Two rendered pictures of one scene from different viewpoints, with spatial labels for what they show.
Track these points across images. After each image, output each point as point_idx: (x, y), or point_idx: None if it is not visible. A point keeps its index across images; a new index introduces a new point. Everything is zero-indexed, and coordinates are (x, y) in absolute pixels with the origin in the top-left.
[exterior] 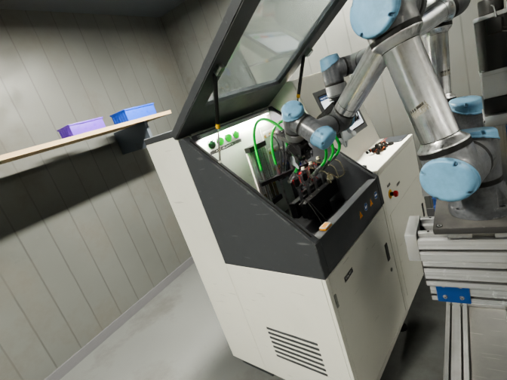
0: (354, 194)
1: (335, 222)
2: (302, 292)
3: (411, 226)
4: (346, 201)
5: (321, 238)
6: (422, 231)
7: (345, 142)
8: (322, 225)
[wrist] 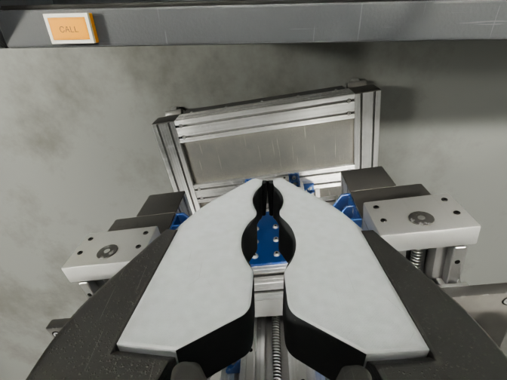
0: (377, 0)
1: (121, 44)
2: None
3: (96, 271)
4: (297, 1)
5: (15, 47)
6: (87, 289)
7: (263, 212)
8: (59, 20)
